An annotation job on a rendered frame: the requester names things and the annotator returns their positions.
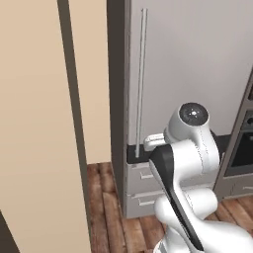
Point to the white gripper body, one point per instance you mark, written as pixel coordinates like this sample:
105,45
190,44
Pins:
153,141

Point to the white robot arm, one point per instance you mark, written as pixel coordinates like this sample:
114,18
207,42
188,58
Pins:
194,154

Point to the grey fridge drawer front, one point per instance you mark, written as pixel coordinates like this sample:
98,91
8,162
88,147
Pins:
135,210
136,184

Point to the grey fridge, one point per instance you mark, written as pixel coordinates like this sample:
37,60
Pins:
117,99

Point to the grey fridge door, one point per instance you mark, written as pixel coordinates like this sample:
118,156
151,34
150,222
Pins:
197,49

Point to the grey built-in oven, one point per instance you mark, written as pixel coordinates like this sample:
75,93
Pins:
240,158

